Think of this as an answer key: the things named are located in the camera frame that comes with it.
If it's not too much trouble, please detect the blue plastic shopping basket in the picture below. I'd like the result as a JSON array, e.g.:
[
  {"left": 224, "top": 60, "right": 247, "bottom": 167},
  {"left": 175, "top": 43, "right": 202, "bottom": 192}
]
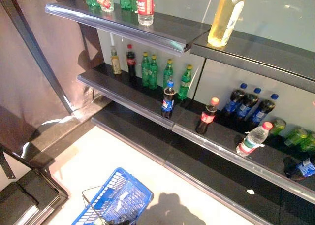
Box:
[{"left": 71, "top": 167, "right": 154, "bottom": 225}]

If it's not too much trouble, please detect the pepsi bottle blue cap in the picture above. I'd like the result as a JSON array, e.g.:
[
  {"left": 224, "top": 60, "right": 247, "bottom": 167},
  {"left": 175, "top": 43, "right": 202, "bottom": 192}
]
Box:
[
  {"left": 222, "top": 83, "right": 248, "bottom": 117},
  {"left": 235, "top": 87, "right": 262, "bottom": 127},
  {"left": 161, "top": 81, "right": 177, "bottom": 119},
  {"left": 248, "top": 93, "right": 280, "bottom": 131}
]

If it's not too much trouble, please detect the green soda bottle yellow cap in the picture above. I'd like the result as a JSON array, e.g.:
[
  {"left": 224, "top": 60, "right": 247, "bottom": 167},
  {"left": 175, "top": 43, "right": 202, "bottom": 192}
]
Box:
[
  {"left": 163, "top": 59, "right": 174, "bottom": 90},
  {"left": 141, "top": 51, "right": 151, "bottom": 88},
  {"left": 148, "top": 54, "right": 159, "bottom": 90},
  {"left": 178, "top": 64, "right": 193, "bottom": 100}
]

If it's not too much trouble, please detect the cola bottle red cap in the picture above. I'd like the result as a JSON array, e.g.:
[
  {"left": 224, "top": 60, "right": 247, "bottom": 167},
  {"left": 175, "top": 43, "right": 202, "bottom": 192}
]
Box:
[
  {"left": 195, "top": 97, "right": 220, "bottom": 135},
  {"left": 126, "top": 44, "right": 137, "bottom": 83}
]

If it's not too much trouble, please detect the small yellow tea bottle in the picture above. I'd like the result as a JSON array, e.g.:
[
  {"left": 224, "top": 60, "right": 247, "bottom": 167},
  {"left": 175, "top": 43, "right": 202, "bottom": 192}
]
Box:
[{"left": 110, "top": 45, "right": 123, "bottom": 75}]

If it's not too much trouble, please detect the black base shelf board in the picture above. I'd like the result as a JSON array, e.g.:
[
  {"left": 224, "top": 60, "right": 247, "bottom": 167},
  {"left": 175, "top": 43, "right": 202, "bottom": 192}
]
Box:
[{"left": 91, "top": 103, "right": 315, "bottom": 225}]

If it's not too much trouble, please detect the water bottle red label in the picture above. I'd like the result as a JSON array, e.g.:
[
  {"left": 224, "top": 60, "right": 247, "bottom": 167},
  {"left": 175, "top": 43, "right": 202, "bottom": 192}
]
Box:
[{"left": 133, "top": 0, "right": 155, "bottom": 27}]

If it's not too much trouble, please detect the water bottle red cap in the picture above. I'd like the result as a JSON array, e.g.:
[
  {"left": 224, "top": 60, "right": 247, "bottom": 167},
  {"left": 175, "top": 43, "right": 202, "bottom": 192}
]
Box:
[{"left": 236, "top": 121, "right": 274, "bottom": 157}]

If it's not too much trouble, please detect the yellow tea bottle white label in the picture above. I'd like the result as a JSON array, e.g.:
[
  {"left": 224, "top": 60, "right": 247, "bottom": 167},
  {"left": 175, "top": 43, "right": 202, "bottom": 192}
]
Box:
[{"left": 207, "top": 0, "right": 246, "bottom": 48}]

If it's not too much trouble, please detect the pepsi bottle lying down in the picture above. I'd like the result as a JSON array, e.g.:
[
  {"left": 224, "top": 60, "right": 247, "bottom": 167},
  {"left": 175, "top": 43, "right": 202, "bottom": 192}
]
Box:
[{"left": 283, "top": 156, "right": 315, "bottom": 181}]

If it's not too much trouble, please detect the black side shelf unit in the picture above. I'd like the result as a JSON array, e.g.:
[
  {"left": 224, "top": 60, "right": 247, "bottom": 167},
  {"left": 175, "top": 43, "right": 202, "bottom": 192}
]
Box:
[{"left": 0, "top": 143, "right": 70, "bottom": 225}]

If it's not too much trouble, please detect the black wire basket handle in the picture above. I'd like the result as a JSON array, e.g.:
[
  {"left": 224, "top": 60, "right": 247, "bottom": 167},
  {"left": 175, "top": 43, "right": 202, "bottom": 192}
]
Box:
[{"left": 81, "top": 185, "right": 112, "bottom": 225}]

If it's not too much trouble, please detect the black metal frame post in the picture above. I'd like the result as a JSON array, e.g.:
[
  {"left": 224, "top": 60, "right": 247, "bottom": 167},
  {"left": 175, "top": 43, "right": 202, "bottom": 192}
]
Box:
[{"left": 0, "top": 0, "right": 74, "bottom": 115}]

